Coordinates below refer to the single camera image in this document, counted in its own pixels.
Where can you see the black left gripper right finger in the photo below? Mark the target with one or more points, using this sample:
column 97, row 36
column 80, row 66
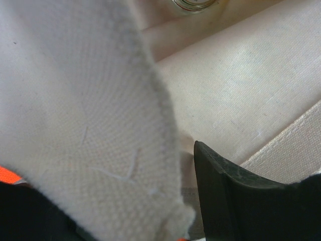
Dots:
column 237, row 204

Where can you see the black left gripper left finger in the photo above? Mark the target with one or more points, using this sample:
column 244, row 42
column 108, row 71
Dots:
column 26, row 214

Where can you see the beige canvas tote bag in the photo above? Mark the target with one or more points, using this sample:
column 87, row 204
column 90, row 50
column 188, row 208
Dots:
column 103, row 101

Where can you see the clear glass bottle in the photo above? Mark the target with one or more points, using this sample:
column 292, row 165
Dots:
column 194, row 6

